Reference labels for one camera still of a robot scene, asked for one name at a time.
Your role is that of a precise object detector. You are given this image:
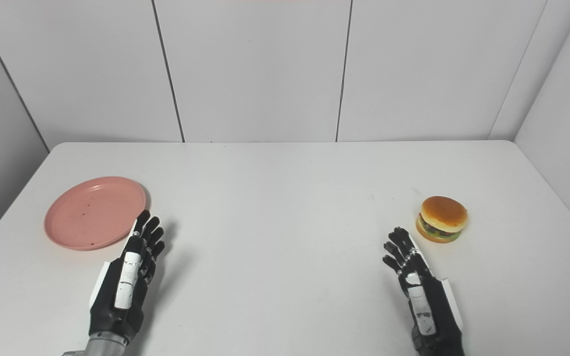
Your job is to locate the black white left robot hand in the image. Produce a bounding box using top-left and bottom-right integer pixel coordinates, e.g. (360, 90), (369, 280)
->
(90, 210), (166, 343)

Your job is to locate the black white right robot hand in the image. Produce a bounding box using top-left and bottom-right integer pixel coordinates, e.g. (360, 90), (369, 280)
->
(383, 226), (465, 356)

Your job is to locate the pink round plate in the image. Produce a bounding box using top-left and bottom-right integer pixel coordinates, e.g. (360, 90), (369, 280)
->
(44, 177), (147, 251)

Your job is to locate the toy hamburger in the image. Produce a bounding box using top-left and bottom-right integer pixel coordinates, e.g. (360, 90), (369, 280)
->
(416, 196), (468, 244)

